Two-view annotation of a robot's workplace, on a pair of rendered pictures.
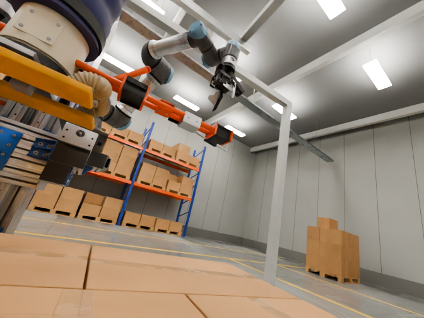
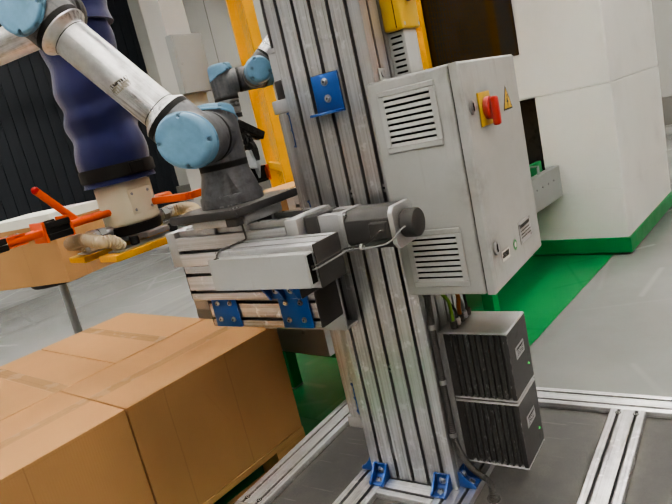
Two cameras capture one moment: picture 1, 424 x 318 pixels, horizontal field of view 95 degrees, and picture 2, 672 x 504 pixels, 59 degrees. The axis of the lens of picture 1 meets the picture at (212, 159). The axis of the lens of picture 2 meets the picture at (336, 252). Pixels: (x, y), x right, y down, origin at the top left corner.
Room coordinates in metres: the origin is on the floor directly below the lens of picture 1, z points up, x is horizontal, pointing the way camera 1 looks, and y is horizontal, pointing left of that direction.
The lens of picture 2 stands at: (2.45, 0.39, 1.18)
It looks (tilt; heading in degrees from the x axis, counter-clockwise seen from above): 12 degrees down; 158
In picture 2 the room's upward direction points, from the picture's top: 13 degrees counter-clockwise
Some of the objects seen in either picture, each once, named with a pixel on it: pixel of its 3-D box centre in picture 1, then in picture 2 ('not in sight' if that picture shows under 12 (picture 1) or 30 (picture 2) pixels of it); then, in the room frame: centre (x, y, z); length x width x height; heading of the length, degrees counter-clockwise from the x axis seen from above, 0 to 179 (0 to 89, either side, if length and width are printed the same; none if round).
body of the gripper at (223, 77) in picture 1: (223, 77); not in sight; (0.73, 0.03, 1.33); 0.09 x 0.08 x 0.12; 119
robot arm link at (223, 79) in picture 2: not in sight; (223, 82); (0.58, 0.90, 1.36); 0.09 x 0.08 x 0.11; 78
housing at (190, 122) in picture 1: (189, 122); not in sight; (0.67, 0.11, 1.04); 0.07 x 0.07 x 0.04; 26
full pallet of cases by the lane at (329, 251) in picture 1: (332, 246); not in sight; (6.38, -4.30, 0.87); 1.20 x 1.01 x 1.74; 122
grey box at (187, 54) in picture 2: not in sight; (190, 63); (-0.85, 1.14, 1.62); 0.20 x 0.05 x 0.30; 116
